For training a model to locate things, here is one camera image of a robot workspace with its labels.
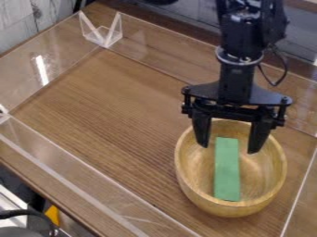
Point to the yellow warning sticker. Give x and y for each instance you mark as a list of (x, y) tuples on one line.
[(52, 214)]

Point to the brown wooden bowl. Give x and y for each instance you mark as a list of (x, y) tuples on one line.
[(263, 170)]

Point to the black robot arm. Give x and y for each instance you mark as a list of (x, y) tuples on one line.
[(253, 25)]

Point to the green rectangular block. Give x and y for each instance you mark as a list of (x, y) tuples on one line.
[(226, 170)]

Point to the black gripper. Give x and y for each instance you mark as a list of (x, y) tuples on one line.
[(234, 98)]

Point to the clear acrylic enclosure wall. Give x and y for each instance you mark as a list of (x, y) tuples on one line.
[(89, 122)]

